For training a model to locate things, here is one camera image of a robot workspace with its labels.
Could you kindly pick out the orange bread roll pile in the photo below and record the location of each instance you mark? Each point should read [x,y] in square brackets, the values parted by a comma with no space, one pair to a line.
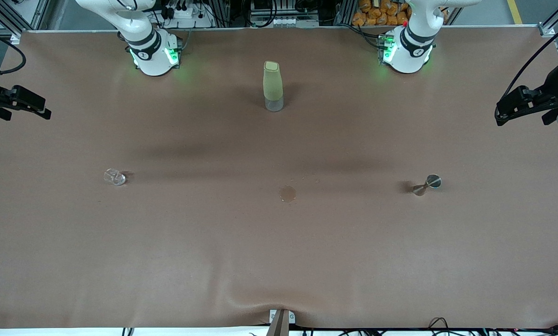
[377,14]

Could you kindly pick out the pale green shaker bottle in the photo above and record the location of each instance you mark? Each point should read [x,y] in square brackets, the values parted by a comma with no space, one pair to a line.
[272,84]

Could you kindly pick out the aluminium frame post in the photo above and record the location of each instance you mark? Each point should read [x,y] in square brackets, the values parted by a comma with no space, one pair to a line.
[547,31]
[16,38]

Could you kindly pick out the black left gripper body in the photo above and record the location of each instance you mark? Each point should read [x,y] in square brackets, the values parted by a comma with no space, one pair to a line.
[546,95]

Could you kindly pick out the brown table mat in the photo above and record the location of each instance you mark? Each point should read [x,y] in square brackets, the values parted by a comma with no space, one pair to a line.
[278,242]

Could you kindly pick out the metal clamp bracket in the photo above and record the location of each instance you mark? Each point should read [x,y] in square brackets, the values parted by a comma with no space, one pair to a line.
[292,318]

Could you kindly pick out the brown stand pole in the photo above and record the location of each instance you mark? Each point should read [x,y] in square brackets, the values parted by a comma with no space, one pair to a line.
[278,326]

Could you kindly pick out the steel double-cone jigger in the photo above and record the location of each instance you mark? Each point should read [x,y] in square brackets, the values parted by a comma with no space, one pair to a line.
[433,181]

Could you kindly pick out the white power strip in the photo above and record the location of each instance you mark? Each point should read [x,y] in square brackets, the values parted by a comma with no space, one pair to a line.
[185,13]

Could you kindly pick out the clear glass measuring cup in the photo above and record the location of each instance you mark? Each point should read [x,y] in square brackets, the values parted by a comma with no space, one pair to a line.
[115,177]

